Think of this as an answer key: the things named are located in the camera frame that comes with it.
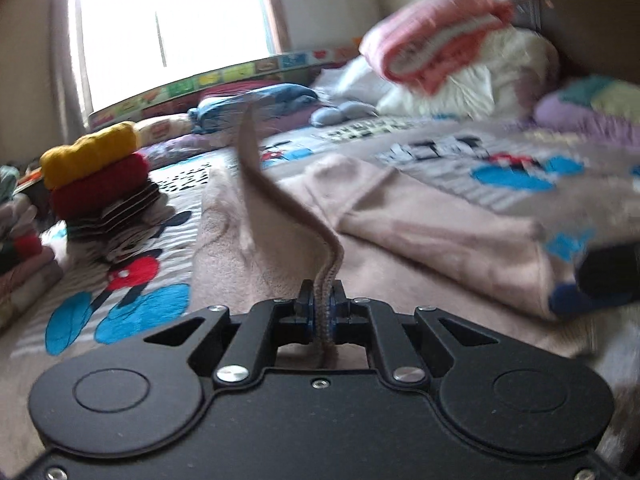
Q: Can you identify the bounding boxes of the blue folded cloth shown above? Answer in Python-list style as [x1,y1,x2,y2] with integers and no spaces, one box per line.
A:
[190,82,321,134]

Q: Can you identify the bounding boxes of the striped folded clothes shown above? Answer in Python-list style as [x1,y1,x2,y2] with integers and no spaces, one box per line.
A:
[64,182,193,248]

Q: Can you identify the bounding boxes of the red folded cloth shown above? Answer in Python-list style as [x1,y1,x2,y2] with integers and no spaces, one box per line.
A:
[50,152,152,221]

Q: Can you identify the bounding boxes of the pink striped knit blanket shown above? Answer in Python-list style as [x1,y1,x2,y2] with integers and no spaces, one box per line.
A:
[359,0,517,97]

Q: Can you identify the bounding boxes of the wooden headboard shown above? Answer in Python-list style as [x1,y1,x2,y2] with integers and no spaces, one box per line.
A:
[487,0,640,92]

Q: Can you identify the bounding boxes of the curtain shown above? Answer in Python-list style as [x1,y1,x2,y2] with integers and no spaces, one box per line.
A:
[49,0,98,131]

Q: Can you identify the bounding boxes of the pile of folded clothes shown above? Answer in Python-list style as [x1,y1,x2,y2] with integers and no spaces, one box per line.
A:
[0,164,65,333]

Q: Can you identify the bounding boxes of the floral quilt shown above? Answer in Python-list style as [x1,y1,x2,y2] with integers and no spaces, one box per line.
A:
[136,114,241,167]

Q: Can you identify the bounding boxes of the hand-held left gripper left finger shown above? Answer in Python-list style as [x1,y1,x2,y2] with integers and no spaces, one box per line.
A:
[142,280,317,388]

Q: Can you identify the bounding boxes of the window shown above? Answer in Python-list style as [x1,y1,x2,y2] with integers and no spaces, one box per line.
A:
[75,0,282,111]

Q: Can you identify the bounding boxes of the colourful picture panel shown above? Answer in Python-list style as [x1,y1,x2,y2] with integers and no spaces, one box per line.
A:
[89,42,366,128]

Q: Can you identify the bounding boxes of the cartoon printed blanket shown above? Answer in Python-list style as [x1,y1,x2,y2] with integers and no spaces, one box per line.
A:
[0,110,640,480]

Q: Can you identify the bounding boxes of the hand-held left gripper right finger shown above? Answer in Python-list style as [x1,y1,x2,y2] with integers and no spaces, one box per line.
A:
[330,280,501,388]

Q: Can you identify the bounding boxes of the white pillow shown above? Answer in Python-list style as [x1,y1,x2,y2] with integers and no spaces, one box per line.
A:
[320,27,560,120]

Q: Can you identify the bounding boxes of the light blue soft toy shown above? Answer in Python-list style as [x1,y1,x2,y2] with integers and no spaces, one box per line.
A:
[310,100,382,128]

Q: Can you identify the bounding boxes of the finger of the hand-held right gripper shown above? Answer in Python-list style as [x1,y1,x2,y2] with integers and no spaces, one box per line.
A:
[549,246,640,317]

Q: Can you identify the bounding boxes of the yellow folded cloth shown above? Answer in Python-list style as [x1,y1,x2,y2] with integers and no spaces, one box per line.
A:
[39,121,142,191]

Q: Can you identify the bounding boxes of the beige garment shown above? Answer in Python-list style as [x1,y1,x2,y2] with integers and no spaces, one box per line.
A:
[192,105,601,367]

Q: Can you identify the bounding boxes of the pastel patchwork pillow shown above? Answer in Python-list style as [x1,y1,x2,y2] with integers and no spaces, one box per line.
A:
[531,74,640,135]

